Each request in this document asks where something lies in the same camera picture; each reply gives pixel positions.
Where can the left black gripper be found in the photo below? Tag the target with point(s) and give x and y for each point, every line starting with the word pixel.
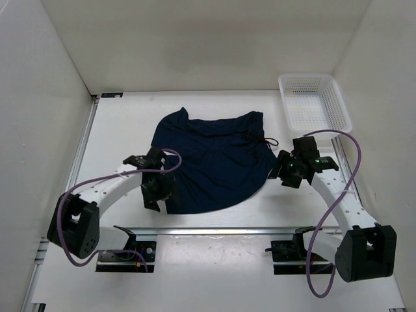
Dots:
pixel 149 199

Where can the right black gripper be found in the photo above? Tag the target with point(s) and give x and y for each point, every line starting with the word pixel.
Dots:
pixel 283 158

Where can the navy blue shorts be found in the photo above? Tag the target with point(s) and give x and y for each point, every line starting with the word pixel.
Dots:
pixel 225 161

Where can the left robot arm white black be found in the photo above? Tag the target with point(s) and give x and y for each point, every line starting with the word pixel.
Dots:
pixel 75 225

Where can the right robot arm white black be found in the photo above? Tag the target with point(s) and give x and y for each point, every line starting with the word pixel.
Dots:
pixel 367 248

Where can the white plastic perforated basket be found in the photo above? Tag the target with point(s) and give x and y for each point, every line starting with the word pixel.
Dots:
pixel 313 102

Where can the aluminium right rail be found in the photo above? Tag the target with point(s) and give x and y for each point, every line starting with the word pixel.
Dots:
pixel 351 182

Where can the aluminium rail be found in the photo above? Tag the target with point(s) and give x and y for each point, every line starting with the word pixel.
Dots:
pixel 351 182
pixel 67 130
pixel 213 231

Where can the aluminium front rail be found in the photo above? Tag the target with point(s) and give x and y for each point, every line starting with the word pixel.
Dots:
pixel 213 231

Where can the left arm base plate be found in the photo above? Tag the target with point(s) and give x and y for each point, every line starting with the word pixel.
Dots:
pixel 121 250

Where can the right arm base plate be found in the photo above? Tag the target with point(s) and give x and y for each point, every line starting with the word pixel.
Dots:
pixel 289 256

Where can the aluminium left rail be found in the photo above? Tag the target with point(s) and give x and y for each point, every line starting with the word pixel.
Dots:
pixel 67 130

